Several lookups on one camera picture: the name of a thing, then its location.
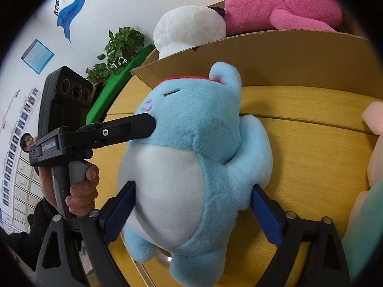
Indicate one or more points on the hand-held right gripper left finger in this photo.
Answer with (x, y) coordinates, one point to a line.
(118, 215)

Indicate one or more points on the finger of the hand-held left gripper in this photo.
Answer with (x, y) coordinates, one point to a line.
(131, 127)

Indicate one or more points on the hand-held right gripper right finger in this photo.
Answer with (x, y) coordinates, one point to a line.
(266, 218)

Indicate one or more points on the light blue plush toy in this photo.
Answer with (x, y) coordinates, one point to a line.
(185, 131)

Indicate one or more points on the cardboard box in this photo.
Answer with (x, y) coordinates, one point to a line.
(299, 59)

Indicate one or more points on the person's left forearm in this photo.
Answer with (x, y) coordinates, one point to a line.
(33, 230)

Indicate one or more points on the person's left hand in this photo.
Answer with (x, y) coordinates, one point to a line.
(83, 194)

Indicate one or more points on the green board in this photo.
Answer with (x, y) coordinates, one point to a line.
(119, 80)

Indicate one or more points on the green potted plant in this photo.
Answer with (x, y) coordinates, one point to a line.
(122, 44)

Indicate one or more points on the blue framed notice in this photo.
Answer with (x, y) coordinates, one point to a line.
(37, 56)

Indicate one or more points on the white plush toy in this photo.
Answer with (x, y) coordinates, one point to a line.
(188, 30)

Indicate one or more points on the peach plush toy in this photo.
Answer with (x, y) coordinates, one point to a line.
(375, 161)

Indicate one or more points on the pink plush toy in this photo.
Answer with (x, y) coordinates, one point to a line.
(284, 6)

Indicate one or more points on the wall chart with photos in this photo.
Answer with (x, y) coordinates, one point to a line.
(25, 107)

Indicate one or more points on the blue wall decal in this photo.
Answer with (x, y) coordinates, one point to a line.
(70, 12)

